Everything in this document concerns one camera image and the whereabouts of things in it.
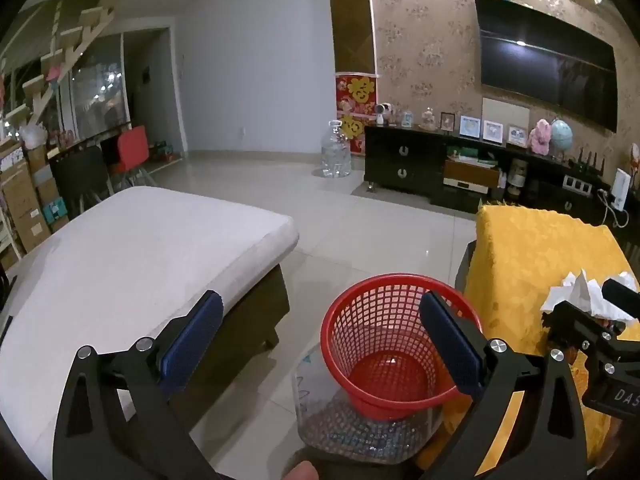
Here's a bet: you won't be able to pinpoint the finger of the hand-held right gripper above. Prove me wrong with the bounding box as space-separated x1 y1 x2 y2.
601 279 640 322
541 300 627 363

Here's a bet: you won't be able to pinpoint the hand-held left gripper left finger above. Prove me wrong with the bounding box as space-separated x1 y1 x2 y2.
52 290 236 480

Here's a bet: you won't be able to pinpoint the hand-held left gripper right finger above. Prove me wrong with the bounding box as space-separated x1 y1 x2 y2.
419 291 589 480

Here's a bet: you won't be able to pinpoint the white tissue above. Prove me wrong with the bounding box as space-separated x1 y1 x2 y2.
540 269 639 322

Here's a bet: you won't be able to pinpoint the red plastic mesh basket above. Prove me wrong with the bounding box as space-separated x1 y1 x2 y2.
320 273 484 422

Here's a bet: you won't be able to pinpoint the yellow patterned tablecloth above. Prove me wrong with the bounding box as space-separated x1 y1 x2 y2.
417 203 640 477

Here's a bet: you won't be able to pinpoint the white cushioned daybed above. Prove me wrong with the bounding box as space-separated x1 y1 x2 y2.
0 186 300 467

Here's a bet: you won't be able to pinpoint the white upright device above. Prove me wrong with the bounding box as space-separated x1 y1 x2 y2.
612 167 634 211

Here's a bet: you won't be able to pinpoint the black wifi router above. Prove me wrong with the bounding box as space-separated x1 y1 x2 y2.
570 147 607 177

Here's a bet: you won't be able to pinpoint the clear plastic container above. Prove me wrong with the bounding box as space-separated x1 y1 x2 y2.
292 345 447 464

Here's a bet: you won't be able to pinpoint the stacked storage jars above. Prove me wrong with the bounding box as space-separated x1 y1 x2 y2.
507 157 529 196

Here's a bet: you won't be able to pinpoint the brown and white box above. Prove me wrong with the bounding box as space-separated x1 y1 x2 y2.
443 160 501 195

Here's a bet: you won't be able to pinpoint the pale blue desk globe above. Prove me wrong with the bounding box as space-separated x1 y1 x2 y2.
550 117 575 161

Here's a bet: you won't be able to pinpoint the pink plush toy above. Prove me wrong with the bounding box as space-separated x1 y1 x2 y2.
530 119 554 156

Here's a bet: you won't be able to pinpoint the black television cabinet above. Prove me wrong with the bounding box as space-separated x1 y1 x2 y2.
363 125 640 223

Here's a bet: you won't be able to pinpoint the colourful floor toys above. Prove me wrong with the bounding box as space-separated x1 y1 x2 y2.
149 140 177 162

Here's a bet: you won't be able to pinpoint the green packets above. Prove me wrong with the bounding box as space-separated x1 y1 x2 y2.
447 145 499 169

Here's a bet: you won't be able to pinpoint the black chair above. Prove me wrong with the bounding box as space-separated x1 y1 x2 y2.
49 145 116 216

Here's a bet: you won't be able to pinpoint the red chair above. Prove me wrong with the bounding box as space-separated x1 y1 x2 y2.
112 125 161 186

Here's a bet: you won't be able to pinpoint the stack of cardboard boxes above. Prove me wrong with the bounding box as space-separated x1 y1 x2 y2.
0 139 71 263

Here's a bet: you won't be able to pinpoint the beige board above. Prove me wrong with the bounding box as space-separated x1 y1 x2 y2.
481 96 530 133

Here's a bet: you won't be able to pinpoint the clear plastic water jug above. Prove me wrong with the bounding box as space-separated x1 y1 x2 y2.
319 120 352 179

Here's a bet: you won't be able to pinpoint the black flat television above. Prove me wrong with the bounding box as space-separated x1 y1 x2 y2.
473 0 619 134

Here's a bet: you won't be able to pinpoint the wooden staircase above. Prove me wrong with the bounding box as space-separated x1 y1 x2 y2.
0 0 126 137

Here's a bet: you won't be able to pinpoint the white cable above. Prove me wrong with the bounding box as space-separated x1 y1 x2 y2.
597 189 631 229

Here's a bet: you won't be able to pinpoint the white triple photo frame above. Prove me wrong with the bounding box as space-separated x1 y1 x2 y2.
563 175 596 194

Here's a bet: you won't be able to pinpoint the red festive wall poster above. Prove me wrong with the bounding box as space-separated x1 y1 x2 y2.
334 73 381 154

